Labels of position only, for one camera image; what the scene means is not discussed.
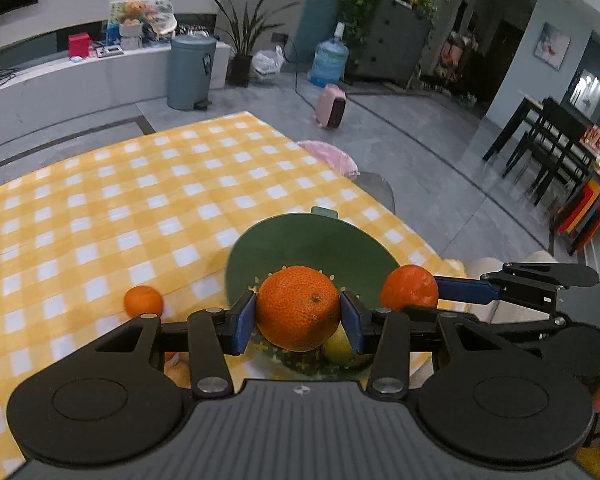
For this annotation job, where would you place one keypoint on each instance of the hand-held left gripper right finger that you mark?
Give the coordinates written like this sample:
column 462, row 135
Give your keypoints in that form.
column 352, row 322

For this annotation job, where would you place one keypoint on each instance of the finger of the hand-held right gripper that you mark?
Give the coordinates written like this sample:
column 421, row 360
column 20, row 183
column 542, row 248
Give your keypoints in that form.
column 462, row 290
column 420, row 309

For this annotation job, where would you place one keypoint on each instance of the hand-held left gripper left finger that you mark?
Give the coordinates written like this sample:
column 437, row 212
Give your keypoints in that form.
column 242, row 322

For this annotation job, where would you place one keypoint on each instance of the large orange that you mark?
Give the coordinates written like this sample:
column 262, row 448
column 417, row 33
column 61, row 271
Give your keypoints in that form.
column 297, row 307

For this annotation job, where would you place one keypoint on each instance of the green colander bowl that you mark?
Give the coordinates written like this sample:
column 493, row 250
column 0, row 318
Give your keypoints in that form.
column 310, row 242

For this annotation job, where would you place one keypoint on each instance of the yellow-green lemon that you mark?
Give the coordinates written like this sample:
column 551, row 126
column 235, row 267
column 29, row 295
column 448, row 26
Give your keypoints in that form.
column 337, row 350

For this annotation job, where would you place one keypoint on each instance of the beige armchair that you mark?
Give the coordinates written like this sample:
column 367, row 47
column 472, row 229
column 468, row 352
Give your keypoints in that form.
column 485, row 267

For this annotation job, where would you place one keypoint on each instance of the brown round fruit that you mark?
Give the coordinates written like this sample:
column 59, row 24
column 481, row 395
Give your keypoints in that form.
column 176, row 372

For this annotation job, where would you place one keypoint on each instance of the small orange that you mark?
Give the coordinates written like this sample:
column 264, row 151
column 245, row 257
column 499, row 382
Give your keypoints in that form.
column 143, row 301

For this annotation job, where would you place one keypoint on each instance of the clear plastic chair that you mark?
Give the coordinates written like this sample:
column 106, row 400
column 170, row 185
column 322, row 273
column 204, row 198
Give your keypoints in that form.
column 377, row 190

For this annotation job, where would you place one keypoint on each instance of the stack of colourful stools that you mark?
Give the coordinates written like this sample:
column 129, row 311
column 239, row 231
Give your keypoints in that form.
column 587, row 210

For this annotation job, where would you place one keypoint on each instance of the yellow checkered tablecloth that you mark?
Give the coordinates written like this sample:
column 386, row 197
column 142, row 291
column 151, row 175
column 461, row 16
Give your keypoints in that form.
column 130, row 200

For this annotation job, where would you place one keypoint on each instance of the pink-lined waste bin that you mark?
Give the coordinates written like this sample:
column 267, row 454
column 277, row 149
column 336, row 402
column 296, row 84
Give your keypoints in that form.
column 327, row 154

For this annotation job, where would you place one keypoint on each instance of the black dining chair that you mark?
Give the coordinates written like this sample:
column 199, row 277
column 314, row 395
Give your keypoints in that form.
column 555, row 135

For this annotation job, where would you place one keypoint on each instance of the black dining table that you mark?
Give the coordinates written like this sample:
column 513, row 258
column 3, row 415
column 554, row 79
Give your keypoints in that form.
column 525, row 107

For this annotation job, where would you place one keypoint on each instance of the pink space heater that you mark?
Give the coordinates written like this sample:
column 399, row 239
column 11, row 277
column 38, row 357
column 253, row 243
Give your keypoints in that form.
column 330, row 107

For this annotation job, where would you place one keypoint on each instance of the cluttered shelf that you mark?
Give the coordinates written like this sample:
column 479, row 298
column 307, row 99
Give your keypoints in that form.
column 455, row 60

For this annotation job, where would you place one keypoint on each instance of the grey-blue pedal trash can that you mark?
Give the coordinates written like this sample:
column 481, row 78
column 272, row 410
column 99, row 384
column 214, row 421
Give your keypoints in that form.
column 190, row 72

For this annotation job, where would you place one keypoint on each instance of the dark grey cabinet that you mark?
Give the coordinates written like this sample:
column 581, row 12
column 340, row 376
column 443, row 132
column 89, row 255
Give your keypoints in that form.
column 395, row 42

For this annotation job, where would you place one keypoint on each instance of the white plastic bag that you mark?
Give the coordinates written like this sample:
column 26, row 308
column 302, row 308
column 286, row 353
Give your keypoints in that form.
column 266, row 65

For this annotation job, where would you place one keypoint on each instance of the blue water jug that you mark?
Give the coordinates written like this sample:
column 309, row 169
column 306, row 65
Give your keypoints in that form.
column 328, row 62

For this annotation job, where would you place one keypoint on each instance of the long-leaf potted plant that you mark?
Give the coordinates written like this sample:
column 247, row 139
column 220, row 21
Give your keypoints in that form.
column 242, row 35

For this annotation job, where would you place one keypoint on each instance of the white television counter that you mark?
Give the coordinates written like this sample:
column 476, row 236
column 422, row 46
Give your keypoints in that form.
column 80, row 82

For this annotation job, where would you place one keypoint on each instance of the small grey device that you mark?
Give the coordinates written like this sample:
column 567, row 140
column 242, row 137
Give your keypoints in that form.
column 107, row 51

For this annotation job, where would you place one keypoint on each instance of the teddy bear gift box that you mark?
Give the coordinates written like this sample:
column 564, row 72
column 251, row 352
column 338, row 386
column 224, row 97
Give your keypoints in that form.
column 140, row 20

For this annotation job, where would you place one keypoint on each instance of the red box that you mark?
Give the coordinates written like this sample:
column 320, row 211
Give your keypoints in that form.
column 79, row 44

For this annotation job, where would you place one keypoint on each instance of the framed wall picture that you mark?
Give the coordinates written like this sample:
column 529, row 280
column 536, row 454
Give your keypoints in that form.
column 551, row 46

